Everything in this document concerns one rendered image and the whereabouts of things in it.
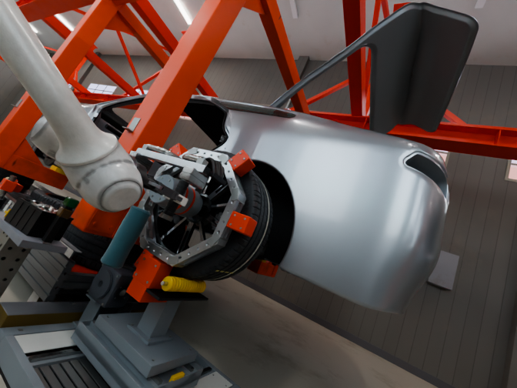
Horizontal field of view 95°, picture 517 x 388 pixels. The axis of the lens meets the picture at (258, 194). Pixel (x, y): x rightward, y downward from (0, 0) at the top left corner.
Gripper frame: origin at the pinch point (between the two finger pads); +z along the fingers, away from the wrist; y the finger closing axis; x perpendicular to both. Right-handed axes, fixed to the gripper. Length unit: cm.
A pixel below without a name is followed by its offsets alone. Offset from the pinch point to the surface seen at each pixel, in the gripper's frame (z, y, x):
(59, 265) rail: 20, -76, -53
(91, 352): 23, -26, -71
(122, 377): 23, -5, -68
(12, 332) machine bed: 5, -53, -75
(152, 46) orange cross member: 78, -255, 182
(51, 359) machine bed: 13, -34, -76
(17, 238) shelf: -10, -58, -39
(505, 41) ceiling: 414, 168, 567
